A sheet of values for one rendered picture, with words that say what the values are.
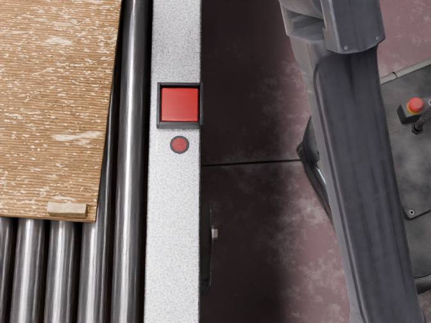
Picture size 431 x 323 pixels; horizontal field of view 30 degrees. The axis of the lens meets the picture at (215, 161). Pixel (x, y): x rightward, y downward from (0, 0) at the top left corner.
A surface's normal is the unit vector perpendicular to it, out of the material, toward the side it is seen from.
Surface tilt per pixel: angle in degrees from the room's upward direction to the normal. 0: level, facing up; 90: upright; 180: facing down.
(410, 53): 0
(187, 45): 0
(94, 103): 0
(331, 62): 51
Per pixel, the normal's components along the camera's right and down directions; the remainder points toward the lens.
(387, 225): 0.33, 0.25
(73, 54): 0.03, -0.34
